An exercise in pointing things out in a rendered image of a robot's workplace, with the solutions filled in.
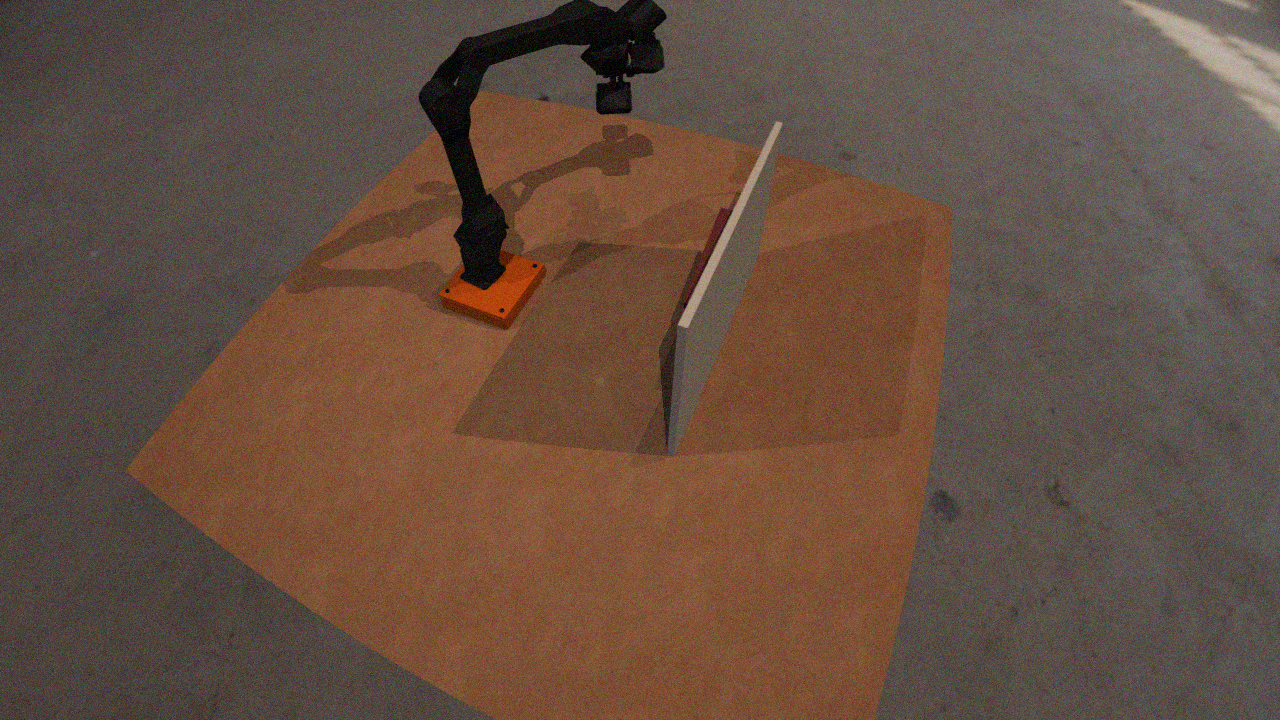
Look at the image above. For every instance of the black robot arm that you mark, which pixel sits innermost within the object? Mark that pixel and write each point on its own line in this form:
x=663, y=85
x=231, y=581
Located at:
x=579, y=22

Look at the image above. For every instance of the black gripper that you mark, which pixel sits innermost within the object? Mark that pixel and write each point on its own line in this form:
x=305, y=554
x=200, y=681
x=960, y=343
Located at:
x=614, y=97

